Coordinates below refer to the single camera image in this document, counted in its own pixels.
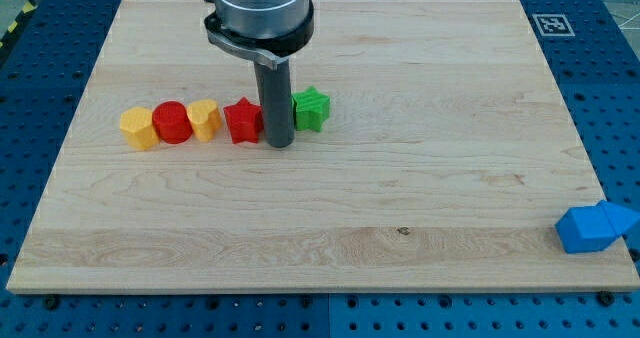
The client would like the blue cube block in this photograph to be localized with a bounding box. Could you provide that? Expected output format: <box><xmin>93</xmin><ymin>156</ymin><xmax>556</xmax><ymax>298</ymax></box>
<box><xmin>555</xmin><ymin>205</ymin><xmax>619</xmax><ymax>254</ymax></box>

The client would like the green star block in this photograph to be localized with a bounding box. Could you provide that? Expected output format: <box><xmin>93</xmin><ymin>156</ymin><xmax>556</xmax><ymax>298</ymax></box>
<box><xmin>292</xmin><ymin>86</ymin><xmax>330</xmax><ymax>132</ymax></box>

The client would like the red star block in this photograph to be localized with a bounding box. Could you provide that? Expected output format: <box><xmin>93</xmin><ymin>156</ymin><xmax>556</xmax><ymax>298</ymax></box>
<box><xmin>223</xmin><ymin>97</ymin><xmax>264</xmax><ymax>144</ymax></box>

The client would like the grey cylindrical pointer tool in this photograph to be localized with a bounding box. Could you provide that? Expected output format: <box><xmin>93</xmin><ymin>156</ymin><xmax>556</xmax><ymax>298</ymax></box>
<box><xmin>254</xmin><ymin>60</ymin><xmax>295</xmax><ymax>148</ymax></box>

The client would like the yellow heart block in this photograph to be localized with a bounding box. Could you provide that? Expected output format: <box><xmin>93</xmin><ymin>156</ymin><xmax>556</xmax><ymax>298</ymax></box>
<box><xmin>187</xmin><ymin>99</ymin><xmax>222</xmax><ymax>142</ymax></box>

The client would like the wooden board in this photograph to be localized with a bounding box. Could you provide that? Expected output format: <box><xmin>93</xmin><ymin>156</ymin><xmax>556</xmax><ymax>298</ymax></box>
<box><xmin>7</xmin><ymin>0</ymin><xmax>639</xmax><ymax>294</ymax></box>

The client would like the red cylinder block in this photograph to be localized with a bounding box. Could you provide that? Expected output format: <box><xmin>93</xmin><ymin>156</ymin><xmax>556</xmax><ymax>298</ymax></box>
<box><xmin>152</xmin><ymin>101</ymin><xmax>193</xmax><ymax>144</ymax></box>

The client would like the yellow hexagon block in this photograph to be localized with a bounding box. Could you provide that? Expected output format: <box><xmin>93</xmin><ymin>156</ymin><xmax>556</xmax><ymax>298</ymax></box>
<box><xmin>119</xmin><ymin>107</ymin><xmax>160</xmax><ymax>150</ymax></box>

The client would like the white fiducial marker tag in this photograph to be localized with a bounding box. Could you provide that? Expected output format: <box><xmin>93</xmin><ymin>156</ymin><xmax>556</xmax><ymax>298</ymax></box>
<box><xmin>532</xmin><ymin>13</ymin><xmax>575</xmax><ymax>37</ymax></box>

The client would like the blue triangular prism block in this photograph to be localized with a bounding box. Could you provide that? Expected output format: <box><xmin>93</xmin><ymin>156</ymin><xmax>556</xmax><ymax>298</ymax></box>
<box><xmin>596</xmin><ymin>200</ymin><xmax>639</xmax><ymax>237</ymax></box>

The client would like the yellow black hazard tape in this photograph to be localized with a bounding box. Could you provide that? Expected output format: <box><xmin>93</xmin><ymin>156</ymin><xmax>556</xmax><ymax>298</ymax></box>
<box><xmin>1</xmin><ymin>0</ymin><xmax>38</xmax><ymax>54</ymax></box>

